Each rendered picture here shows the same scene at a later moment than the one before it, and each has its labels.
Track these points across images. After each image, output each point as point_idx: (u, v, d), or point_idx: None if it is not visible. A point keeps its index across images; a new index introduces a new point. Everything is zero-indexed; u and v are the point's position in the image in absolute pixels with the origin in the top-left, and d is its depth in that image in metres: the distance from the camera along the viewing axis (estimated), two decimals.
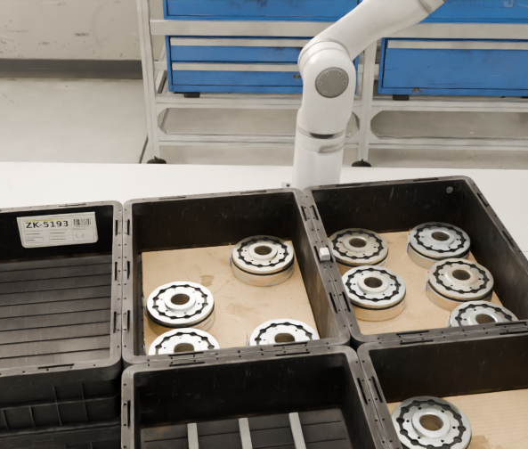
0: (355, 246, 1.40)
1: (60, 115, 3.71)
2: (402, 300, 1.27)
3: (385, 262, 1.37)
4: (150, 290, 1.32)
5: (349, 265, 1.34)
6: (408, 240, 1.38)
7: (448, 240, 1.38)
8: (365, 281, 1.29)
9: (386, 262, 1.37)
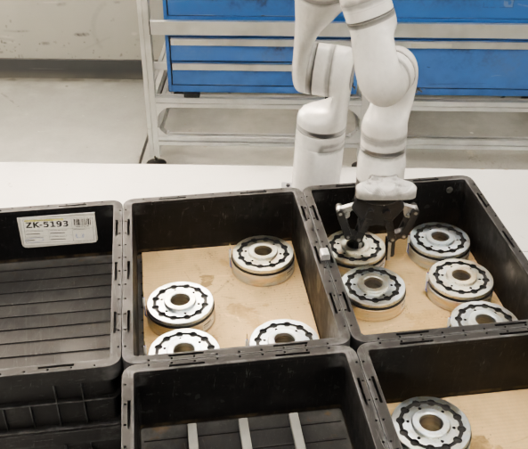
0: (353, 248, 1.39)
1: (60, 115, 3.71)
2: (402, 300, 1.27)
3: (383, 263, 1.36)
4: (150, 290, 1.32)
5: (347, 266, 1.34)
6: (408, 240, 1.38)
7: (448, 240, 1.38)
8: (365, 281, 1.29)
9: (384, 263, 1.37)
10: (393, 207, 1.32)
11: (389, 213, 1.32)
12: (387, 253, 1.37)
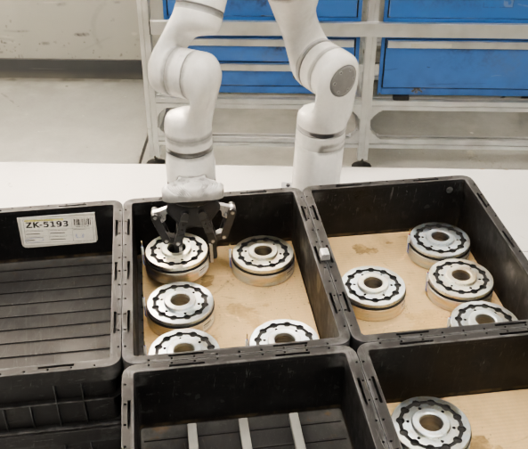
0: (175, 251, 1.35)
1: (60, 115, 3.71)
2: (402, 300, 1.27)
3: (206, 265, 1.33)
4: (150, 290, 1.32)
5: (166, 272, 1.29)
6: (408, 240, 1.38)
7: (448, 240, 1.38)
8: (365, 281, 1.29)
9: (207, 265, 1.33)
10: (209, 208, 1.28)
11: (205, 214, 1.28)
12: (210, 255, 1.33)
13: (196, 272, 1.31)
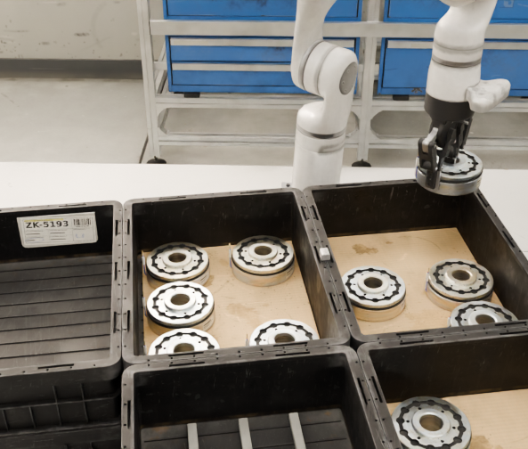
0: (176, 261, 1.36)
1: (60, 115, 3.71)
2: (402, 300, 1.27)
3: (207, 275, 1.34)
4: (150, 290, 1.32)
5: (167, 281, 1.30)
6: (417, 164, 1.30)
7: (458, 163, 1.29)
8: (365, 281, 1.29)
9: (208, 275, 1.34)
10: None
11: (463, 125, 1.25)
12: None
13: (197, 281, 1.32)
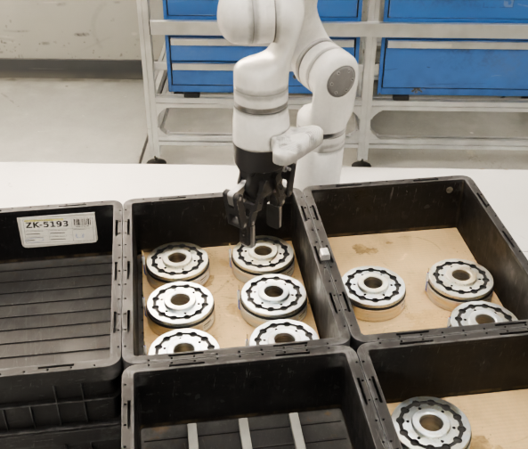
0: (176, 261, 1.36)
1: (60, 115, 3.71)
2: (402, 300, 1.27)
3: (207, 275, 1.34)
4: (150, 290, 1.32)
5: (167, 281, 1.30)
6: (238, 297, 1.26)
7: (280, 297, 1.25)
8: (365, 281, 1.29)
9: (208, 275, 1.34)
10: None
11: (280, 175, 1.12)
12: (279, 219, 1.18)
13: (197, 281, 1.32)
